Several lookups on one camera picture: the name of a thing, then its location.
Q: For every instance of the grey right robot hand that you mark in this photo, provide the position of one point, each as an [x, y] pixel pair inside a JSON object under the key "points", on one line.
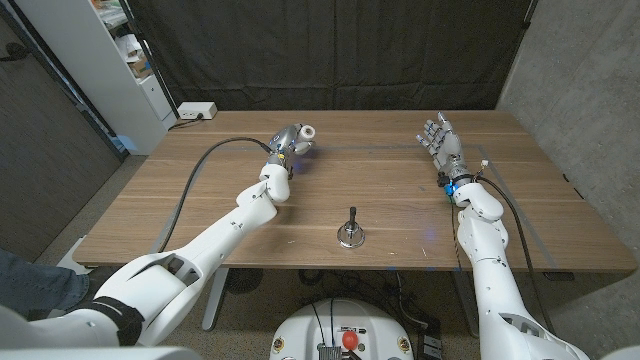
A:
{"points": [[450, 147]]}

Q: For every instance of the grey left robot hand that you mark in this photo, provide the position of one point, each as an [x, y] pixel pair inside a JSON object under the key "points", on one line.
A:
{"points": [[284, 142]]}

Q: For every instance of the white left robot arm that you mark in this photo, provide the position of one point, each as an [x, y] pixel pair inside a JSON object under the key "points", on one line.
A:
{"points": [[215, 237]]}

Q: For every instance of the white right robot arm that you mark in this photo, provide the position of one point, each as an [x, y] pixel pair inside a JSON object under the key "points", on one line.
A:
{"points": [[492, 295]]}

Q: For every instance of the white power strip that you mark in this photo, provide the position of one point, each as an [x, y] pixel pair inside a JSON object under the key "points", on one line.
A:
{"points": [[196, 110]]}

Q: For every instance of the black backdrop curtain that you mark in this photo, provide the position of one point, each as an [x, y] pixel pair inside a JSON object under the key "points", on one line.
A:
{"points": [[330, 50]]}

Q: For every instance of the black round grille disc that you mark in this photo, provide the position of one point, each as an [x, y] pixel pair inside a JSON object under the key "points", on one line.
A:
{"points": [[243, 280]]}

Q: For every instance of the black backdrop stand pole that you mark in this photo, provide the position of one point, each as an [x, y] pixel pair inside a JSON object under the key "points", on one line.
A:
{"points": [[150, 61]]}

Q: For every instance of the grey table leg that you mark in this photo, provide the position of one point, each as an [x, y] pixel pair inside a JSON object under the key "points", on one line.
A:
{"points": [[469, 305], [215, 300]]}

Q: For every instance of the cardboard box on shelf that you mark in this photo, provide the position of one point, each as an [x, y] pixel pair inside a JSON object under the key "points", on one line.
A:
{"points": [[140, 67]]}

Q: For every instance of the white robot torso base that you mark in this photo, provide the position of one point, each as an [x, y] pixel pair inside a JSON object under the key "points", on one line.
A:
{"points": [[340, 325]]}

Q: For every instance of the black floor power strip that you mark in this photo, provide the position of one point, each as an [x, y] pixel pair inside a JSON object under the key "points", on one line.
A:
{"points": [[430, 346]]}

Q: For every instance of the white shelf cabinet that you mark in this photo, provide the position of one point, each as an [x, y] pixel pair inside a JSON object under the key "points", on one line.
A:
{"points": [[95, 65]]}

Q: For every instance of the red emergency stop button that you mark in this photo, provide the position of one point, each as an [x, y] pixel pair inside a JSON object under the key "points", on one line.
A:
{"points": [[350, 339]]}

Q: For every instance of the person's leg in jeans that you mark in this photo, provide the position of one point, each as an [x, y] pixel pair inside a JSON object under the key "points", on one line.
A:
{"points": [[35, 282]]}

